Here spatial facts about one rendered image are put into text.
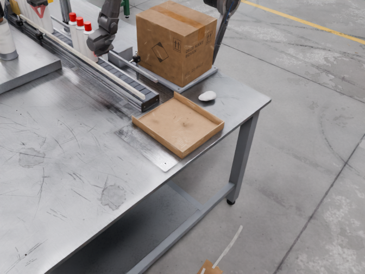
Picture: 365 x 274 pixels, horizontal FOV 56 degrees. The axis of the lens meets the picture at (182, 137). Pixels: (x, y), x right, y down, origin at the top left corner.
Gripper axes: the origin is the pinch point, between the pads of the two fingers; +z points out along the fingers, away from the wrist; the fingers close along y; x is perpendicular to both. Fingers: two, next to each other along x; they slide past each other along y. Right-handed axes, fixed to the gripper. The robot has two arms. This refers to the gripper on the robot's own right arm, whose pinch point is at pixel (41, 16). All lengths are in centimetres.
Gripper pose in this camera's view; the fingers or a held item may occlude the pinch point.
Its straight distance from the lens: 202.0
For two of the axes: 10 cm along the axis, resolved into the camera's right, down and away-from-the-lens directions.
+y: 7.3, 4.9, -4.8
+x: 6.9, -4.8, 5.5
